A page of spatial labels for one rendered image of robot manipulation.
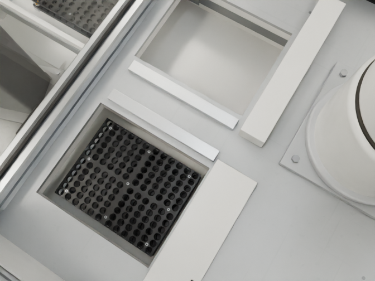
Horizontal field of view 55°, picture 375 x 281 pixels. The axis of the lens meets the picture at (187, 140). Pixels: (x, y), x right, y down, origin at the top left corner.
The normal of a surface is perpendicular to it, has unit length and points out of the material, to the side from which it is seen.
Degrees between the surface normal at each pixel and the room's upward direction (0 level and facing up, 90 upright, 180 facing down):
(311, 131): 0
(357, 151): 90
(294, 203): 0
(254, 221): 0
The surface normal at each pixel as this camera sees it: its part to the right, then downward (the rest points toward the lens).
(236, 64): -0.04, -0.25
